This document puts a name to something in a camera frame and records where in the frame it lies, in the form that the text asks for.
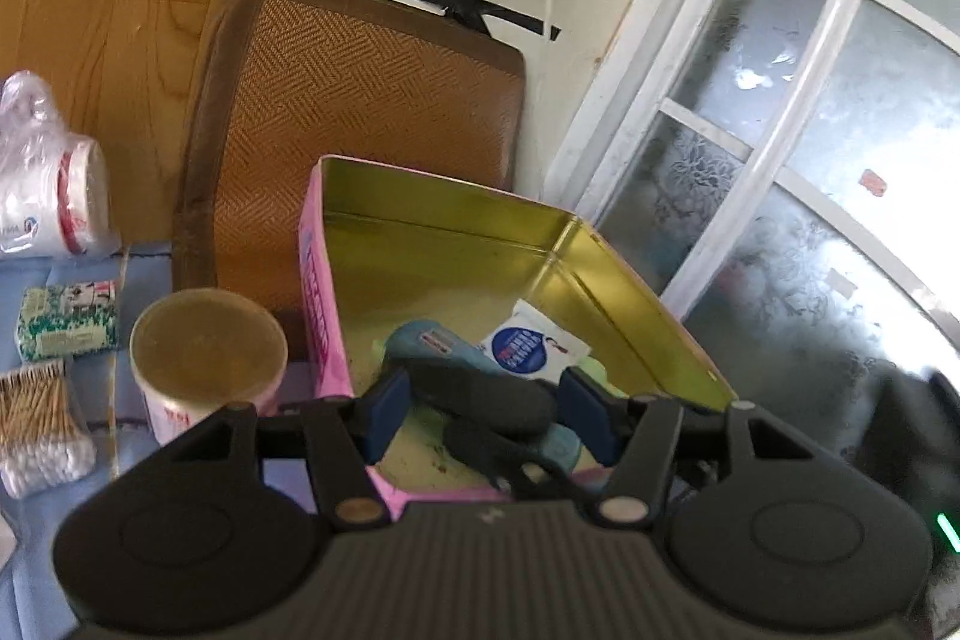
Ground teal and black tool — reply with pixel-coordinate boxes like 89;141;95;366
379;320;583;492

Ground cotton swabs plastic bag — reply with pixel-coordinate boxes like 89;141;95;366
0;359;98;498

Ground green patterned tissue pack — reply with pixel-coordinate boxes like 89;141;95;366
14;280;119;362

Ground blue tablecloth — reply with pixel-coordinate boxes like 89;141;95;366
2;244;172;638

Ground white blue wet wipe packet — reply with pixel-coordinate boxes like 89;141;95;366
480;299;592;385

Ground round white lidded tub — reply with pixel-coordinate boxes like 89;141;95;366
128;287;288;445

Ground paper cups in plastic bag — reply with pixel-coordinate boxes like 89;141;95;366
2;71;119;260

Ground white framed glass door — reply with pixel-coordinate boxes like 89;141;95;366
545;0;958;455

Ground pink metal tin box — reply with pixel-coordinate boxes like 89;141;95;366
299;156;732;530

